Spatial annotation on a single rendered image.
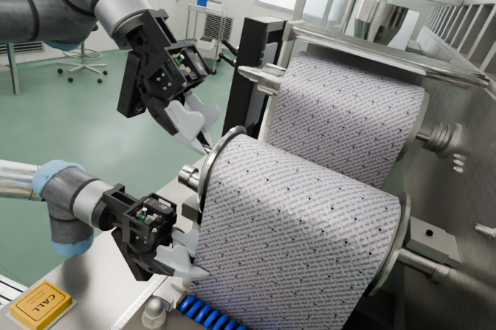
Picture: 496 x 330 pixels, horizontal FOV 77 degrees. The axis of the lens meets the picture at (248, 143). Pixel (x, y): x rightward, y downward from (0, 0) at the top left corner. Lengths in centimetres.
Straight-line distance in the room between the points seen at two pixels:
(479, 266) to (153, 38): 47
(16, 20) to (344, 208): 49
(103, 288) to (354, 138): 59
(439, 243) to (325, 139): 26
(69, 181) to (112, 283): 26
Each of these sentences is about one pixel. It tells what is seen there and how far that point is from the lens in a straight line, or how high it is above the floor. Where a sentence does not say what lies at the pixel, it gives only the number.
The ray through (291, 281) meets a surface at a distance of 48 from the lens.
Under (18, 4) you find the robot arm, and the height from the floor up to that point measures 142.
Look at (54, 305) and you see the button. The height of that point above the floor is 92.
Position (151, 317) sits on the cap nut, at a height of 105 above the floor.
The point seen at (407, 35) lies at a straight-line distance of 136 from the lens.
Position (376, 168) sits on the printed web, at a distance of 62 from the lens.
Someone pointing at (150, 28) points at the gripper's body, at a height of 143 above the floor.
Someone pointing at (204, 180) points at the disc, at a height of 127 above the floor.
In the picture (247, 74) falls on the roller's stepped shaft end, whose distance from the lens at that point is 69.
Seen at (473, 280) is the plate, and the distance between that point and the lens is 42.
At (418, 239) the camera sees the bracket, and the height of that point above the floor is 129.
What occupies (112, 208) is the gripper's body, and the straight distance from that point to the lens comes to 57.
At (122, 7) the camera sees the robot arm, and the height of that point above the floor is 145.
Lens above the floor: 152
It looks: 28 degrees down
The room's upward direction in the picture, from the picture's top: 14 degrees clockwise
